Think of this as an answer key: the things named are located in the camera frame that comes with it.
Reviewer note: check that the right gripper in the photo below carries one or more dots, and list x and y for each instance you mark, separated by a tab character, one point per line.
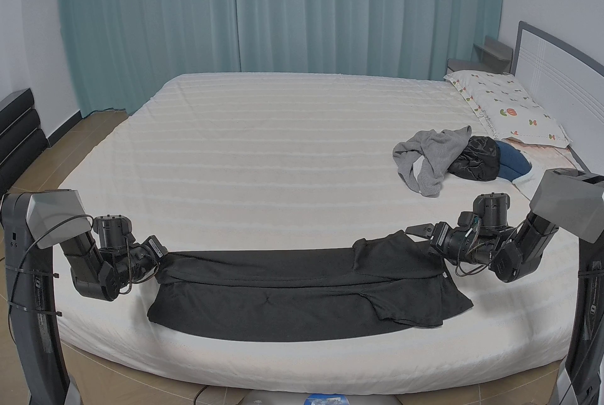
455	245

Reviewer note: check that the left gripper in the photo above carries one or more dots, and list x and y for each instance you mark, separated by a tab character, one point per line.
144	259

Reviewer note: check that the black T-shirt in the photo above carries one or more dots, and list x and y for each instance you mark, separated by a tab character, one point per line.
292	294

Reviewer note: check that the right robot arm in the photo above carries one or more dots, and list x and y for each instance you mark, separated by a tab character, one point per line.
533	233

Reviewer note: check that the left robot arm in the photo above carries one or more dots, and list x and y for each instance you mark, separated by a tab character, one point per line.
85	261

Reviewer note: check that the bed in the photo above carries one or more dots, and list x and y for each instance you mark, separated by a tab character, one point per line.
264	148

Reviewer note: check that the grey garment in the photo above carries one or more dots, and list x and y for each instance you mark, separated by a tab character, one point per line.
427	155

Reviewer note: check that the black garment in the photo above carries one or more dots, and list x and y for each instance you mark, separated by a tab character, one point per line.
476	160

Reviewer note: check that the dark blue garment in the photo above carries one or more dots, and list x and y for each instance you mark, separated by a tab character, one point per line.
514	160

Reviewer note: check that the cream pillow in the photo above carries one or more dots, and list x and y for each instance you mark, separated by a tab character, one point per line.
549	155

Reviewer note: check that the white printed pillow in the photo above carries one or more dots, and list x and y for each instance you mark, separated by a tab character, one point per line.
512	108

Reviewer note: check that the black chest of drawers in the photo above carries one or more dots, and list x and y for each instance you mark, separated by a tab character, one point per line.
19	134

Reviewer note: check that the grey bedside table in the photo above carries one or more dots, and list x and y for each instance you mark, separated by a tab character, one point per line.
493	51

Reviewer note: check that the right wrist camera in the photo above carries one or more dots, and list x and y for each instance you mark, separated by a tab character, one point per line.
466	220

